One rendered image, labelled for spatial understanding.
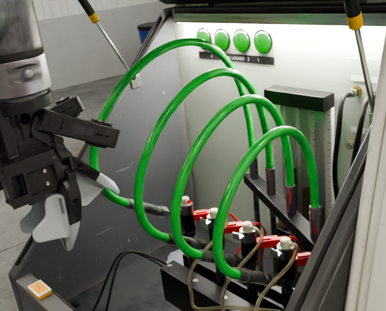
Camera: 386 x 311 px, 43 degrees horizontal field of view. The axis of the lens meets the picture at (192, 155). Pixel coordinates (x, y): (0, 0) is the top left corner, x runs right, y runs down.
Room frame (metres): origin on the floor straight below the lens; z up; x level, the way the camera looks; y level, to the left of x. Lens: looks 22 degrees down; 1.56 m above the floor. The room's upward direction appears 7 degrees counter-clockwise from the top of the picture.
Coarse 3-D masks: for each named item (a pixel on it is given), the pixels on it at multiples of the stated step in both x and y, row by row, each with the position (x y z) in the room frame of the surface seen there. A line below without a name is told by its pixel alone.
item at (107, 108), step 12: (156, 48) 0.83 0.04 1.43; (168, 48) 0.84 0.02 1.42; (204, 48) 0.90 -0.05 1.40; (216, 48) 0.91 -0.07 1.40; (144, 60) 0.80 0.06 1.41; (228, 60) 0.93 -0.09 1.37; (132, 72) 0.79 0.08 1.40; (120, 84) 0.77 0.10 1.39; (240, 84) 0.95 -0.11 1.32; (240, 96) 0.95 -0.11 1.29; (108, 108) 0.75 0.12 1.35; (252, 120) 0.96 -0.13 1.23; (252, 132) 0.96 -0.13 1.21; (252, 144) 0.96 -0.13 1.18; (96, 156) 0.73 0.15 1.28; (96, 168) 0.72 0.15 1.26; (108, 192) 0.73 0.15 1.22; (120, 204) 0.75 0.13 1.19
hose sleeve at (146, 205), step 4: (128, 200) 0.76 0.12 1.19; (132, 200) 0.76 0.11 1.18; (128, 204) 0.75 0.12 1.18; (132, 204) 0.76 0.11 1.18; (144, 204) 0.77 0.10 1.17; (148, 204) 0.78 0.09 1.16; (152, 204) 0.79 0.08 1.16; (128, 208) 0.75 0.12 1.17; (132, 208) 0.76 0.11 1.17; (144, 208) 0.77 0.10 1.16; (148, 208) 0.78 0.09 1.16; (152, 208) 0.78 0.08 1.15; (156, 208) 0.79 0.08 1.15; (160, 208) 0.79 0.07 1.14; (148, 212) 0.78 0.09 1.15; (152, 212) 0.78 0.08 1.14; (156, 212) 0.78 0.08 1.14; (160, 212) 0.79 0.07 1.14
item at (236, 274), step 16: (288, 128) 0.66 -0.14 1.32; (256, 144) 0.62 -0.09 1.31; (304, 144) 0.68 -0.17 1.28; (240, 176) 0.59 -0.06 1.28; (224, 192) 0.58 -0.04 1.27; (224, 208) 0.57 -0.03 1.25; (320, 208) 0.70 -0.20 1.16; (224, 224) 0.57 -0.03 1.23; (320, 224) 0.70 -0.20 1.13; (224, 272) 0.56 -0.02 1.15; (240, 272) 0.58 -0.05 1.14; (256, 272) 0.61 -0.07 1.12
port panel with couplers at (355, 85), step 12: (348, 60) 0.88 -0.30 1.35; (372, 60) 0.84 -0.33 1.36; (348, 72) 0.88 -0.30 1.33; (360, 72) 0.86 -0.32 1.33; (372, 72) 0.84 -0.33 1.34; (348, 84) 0.88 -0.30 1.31; (360, 84) 0.86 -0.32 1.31; (372, 84) 0.84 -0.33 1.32; (360, 96) 0.86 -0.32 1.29; (348, 108) 0.88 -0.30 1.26; (360, 108) 0.86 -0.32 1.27; (348, 120) 0.88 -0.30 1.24; (348, 132) 0.88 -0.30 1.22; (348, 144) 0.84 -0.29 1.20; (360, 144) 0.86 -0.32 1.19; (348, 156) 0.88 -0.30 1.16; (348, 168) 0.88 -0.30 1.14
